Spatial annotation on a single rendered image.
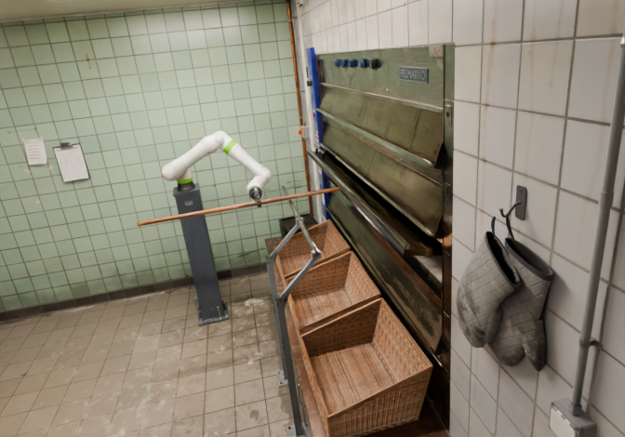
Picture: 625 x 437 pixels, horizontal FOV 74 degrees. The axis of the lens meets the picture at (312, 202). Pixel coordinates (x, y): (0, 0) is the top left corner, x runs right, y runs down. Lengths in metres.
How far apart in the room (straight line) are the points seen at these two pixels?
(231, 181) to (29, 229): 1.86
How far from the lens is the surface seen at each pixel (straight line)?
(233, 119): 3.99
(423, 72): 1.58
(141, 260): 4.46
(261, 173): 3.13
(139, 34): 4.02
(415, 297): 1.98
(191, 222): 3.47
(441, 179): 1.51
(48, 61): 4.19
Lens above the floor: 2.12
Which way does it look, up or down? 20 degrees down
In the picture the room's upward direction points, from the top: 6 degrees counter-clockwise
